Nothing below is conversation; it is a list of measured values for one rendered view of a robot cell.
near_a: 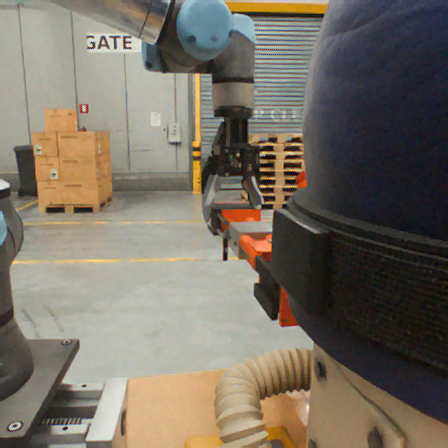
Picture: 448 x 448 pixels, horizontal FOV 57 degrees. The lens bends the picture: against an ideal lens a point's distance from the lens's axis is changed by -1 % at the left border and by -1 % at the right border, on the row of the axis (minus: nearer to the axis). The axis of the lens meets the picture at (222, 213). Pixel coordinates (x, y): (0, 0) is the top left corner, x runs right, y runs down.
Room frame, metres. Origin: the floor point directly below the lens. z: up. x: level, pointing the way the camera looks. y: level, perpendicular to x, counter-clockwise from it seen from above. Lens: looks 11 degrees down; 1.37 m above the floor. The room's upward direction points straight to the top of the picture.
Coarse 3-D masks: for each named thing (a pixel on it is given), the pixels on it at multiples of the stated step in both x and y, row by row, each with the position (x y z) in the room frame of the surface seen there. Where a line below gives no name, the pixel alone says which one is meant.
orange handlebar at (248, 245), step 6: (222, 222) 0.73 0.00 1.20; (228, 228) 0.68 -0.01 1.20; (240, 240) 0.60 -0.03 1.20; (246, 240) 0.59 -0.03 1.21; (252, 240) 0.58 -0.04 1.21; (264, 240) 0.62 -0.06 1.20; (270, 240) 0.56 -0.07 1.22; (240, 246) 0.60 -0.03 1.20; (246, 246) 0.57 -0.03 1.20; (252, 246) 0.54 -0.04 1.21; (258, 246) 0.54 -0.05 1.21; (264, 246) 0.54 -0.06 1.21; (270, 246) 0.54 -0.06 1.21; (246, 252) 0.57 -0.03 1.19; (252, 252) 0.54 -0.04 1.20; (258, 252) 0.52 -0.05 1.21; (252, 258) 0.54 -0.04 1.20; (252, 264) 0.54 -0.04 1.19
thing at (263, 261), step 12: (264, 252) 0.47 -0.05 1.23; (264, 264) 0.43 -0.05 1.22; (264, 276) 0.42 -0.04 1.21; (264, 288) 0.44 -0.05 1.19; (276, 288) 0.40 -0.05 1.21; (264, 300) 0.42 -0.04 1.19; (276, 300) 0.41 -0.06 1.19; (276, 312) 0.40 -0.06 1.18; (288, 312) 0.39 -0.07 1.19; (288, 324) 0.39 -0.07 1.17
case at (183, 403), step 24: (144, 384) 0.44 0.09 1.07; (168, 384) 0.44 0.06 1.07; (192, 384) 0.44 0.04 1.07; (216, 384) 0.44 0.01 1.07; (144, 408) 0.40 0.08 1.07; (168, 408) 0.40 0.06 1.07; (192, 408) 0.40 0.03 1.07; (264, 408) 0.40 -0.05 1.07; (288, 408) 0.40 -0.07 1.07; (144, 432) 0.36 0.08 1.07; (168, 432) 0.36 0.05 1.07; (192, 432) 0.36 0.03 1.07; (216, 432) 0.36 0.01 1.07
